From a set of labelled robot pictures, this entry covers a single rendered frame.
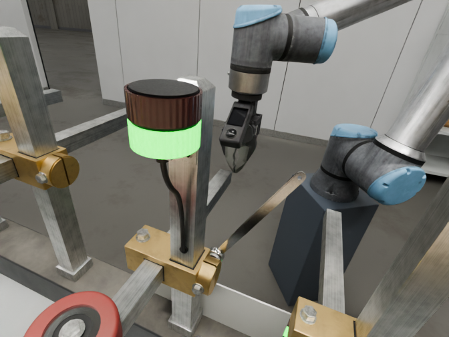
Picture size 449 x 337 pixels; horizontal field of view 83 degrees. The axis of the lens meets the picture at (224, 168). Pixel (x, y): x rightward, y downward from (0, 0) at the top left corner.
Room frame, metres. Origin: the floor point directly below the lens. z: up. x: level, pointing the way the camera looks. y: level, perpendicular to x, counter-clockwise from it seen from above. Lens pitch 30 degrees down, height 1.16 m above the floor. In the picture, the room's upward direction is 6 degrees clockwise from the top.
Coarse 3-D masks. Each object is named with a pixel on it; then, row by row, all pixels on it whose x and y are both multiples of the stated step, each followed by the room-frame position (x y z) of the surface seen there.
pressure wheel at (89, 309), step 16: (64, 304) 0.14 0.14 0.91; (80, 304) 0.14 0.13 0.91; (96, 304) 0.14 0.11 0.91; (112, 304) 0.14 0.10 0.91; (48, 320) 0.12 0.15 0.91; (64, 320) 0.13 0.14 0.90; (80, 320) 0.13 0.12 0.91; (96, 320) 0.13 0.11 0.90; (112, 320) 0.13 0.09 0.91; (32, 336) 0.11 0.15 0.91; (48, 336) 0.11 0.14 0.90; (64, 336) 0.11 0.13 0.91; (80, 336) 0.11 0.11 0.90; (96, 336) 0.11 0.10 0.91; (112, 336) 0.12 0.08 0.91
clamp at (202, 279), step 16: (160, 240) 0.27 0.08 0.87; (128, 256) 0.25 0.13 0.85; (144, 256) 0.24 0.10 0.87; (160, 256) 0.24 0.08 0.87; (208, 256) 0.25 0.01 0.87; (176, 272) 0.22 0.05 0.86; (192, 272) 0.22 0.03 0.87; (208, 272) 0.22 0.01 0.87; (176, 288) 0.22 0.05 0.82; (192, 288) 0.21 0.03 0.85; (208, 288) 0.21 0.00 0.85
